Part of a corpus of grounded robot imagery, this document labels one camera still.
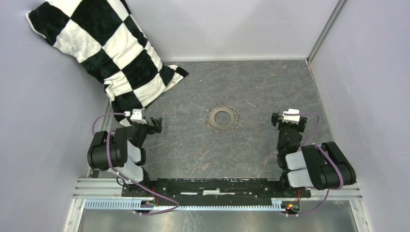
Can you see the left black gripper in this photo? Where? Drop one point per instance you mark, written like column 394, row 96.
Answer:
column 157, row 127

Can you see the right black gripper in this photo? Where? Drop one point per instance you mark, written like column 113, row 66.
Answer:
column 275, row 120

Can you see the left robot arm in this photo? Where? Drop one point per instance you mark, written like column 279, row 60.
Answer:
column 122, row 152

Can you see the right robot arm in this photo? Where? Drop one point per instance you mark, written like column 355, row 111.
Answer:
column 308, row 166

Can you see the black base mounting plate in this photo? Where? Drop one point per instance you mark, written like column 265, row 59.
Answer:
column 228, row 192

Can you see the black white checkered pillow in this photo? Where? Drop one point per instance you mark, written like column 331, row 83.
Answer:
column 105, row 39

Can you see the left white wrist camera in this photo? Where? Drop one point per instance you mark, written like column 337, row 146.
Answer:
column 137, row 116

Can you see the aluminium frame rail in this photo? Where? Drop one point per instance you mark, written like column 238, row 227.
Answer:
column 106, row 188

